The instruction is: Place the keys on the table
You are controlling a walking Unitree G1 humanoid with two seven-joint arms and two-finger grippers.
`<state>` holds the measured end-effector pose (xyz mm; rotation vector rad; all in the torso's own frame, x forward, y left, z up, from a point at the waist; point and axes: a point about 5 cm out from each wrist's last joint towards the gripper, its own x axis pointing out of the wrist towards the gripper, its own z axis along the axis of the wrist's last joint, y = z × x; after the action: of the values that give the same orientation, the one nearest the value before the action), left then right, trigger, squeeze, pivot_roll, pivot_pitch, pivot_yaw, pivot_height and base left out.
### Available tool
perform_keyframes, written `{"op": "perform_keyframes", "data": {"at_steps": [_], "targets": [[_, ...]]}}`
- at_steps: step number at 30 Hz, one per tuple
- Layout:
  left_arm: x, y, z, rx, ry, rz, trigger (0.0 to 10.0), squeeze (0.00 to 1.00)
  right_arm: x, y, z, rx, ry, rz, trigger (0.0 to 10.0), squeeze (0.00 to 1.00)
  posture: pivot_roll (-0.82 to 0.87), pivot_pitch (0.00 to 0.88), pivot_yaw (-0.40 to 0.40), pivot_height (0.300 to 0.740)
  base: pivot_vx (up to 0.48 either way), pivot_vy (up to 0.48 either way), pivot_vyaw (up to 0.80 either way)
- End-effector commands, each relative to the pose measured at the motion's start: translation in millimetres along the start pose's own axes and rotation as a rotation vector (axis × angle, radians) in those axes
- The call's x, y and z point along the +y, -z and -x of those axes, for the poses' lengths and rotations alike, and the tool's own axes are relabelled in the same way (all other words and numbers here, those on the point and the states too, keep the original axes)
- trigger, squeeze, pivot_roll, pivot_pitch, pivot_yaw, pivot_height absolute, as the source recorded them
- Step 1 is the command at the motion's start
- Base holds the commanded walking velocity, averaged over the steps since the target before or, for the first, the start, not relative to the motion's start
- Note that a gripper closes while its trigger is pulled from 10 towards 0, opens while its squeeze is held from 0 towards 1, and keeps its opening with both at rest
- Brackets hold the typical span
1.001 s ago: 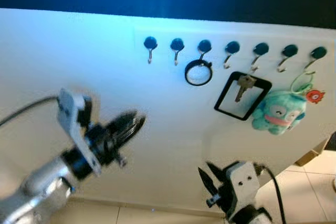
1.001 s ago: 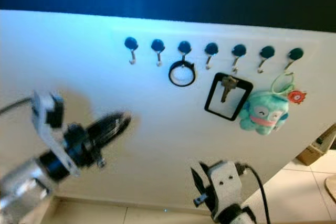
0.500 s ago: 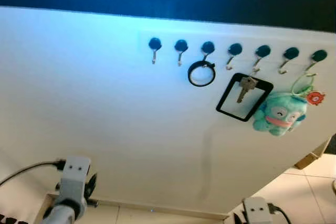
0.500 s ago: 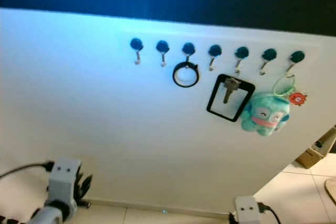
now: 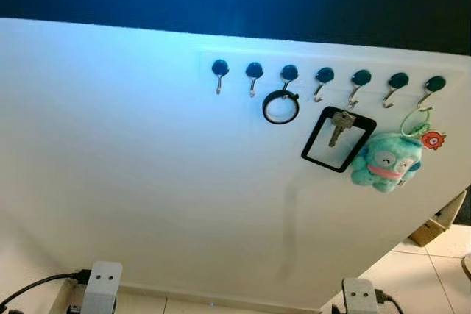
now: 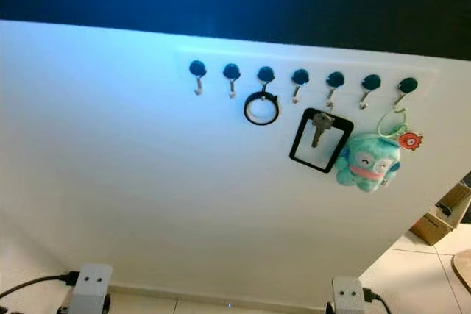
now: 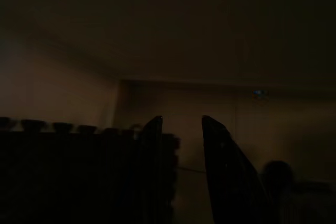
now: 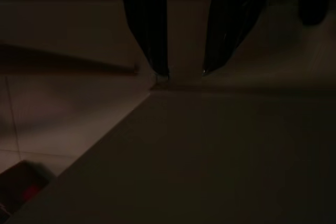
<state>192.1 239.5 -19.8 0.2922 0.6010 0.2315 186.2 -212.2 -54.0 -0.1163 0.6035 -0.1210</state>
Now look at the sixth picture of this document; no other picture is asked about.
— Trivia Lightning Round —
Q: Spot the blue knob metal hook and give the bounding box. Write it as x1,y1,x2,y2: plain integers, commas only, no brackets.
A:
258,65,277,95
189,60,208,96
291,68,311,104
326,71,346,107
359,74,382,110
223,63,242,99
393,76,419,112

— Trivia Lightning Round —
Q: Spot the white hook rack plate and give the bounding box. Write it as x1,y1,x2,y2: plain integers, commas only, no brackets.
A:
177,48,439,113

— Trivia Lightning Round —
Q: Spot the silver key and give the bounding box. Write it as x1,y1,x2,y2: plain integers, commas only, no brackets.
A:
311,112,335,149

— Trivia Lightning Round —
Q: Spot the orange round tag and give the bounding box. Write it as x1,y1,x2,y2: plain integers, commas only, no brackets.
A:
398,130,423,151

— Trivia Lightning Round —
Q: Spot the brown cardboard box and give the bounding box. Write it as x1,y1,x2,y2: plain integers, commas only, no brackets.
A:
409,181,471,246

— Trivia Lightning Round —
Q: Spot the round wooden board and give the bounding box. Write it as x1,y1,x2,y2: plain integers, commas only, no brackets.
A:
450,249,471,293

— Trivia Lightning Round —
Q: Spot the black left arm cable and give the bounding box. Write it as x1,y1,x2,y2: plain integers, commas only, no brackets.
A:
1,271,80,300

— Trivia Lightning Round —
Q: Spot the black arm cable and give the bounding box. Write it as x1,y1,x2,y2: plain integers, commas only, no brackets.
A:
1,271,80,300
363,289,392,314

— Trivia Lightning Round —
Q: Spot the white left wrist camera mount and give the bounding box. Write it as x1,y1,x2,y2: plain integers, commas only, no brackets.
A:
70,263,113,314

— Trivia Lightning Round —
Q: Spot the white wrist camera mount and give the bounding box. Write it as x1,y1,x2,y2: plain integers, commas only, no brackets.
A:
70,263,113,314
331,276,366,314

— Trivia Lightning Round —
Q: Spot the black round ring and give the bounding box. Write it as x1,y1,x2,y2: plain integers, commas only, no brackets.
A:
244,91,281,126

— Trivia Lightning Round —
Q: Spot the black rectangular key frame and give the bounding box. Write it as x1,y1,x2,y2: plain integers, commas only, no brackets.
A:
289,107,355,174

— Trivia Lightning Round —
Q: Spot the teal plush toy keychain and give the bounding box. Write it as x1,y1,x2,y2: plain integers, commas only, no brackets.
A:
335,132,402,193

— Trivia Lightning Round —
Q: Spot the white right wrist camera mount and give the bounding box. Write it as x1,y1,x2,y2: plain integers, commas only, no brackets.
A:
331,276,366,314

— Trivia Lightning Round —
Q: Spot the green keychain loop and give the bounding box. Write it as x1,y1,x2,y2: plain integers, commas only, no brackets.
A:
378,107,410,139

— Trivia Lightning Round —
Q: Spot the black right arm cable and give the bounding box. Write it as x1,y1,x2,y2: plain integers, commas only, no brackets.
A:
363,289,392,314

